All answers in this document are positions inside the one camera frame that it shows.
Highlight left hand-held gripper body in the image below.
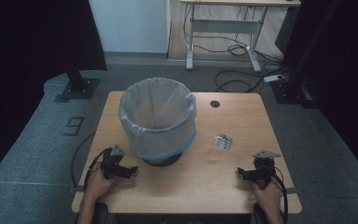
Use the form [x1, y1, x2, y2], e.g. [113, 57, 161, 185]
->
[101, 144, 127, 180]

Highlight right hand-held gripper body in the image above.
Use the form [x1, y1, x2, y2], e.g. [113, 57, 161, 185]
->
[252, 149, 282, 189]

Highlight clear plastic cup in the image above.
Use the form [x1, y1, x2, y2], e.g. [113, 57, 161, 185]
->
[207, 136, 227, 163]

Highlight green white blister pack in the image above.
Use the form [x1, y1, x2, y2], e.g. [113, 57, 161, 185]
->
[215, 133, 234, 151]

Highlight trash bin with white liner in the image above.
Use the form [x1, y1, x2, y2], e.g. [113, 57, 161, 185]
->
[117, 77, 198, 162]

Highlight person's left hand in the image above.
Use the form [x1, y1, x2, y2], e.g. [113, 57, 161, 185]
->
[85, 163, 119, 201]

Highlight person's right hand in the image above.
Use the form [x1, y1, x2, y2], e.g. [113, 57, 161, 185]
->
[252, 177, 284, 216]

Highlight black metal stand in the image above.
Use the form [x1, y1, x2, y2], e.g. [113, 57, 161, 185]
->
[269, 0, 321, 110]

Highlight white power strip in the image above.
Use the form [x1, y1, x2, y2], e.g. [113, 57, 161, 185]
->
[263, 74, 285, 84]

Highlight black curtain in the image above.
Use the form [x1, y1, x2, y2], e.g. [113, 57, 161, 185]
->
[283, 0, 358, 185]
[0, 0, 108, 188]

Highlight right hand-held gripper cable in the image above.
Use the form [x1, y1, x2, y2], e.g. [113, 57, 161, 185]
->
[268, 166, 290, 224]

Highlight hand-held gripper cable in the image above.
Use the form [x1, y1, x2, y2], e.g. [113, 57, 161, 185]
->
[71, 132, 113, 191]
[268, 166, 290, 224]

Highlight left hand-held gripper cable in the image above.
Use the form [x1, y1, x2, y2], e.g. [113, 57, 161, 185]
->
[71, 132, 113, 191]

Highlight black stand with base plate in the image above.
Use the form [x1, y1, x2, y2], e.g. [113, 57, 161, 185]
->
[53, 66, 102, 103]

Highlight black floor cable loop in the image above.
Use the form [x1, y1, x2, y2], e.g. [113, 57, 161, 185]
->
[213, 60, 291, 93]

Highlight black cables under desk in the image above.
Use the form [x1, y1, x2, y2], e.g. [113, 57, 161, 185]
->
[183, 4, 282, 63]

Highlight grey metal frame desk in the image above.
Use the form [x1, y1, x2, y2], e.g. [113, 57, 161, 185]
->
[180, 0, 302, 74]

